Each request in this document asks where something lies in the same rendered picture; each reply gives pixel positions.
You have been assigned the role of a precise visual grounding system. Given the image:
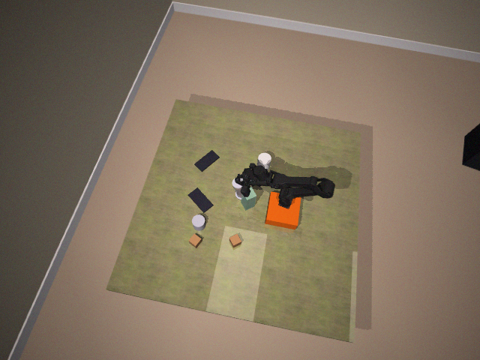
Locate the glass french press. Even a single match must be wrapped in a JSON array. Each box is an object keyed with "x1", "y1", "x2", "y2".
[{"x1": 232, "y1": 177, "x2": 243, "y2": 200}]

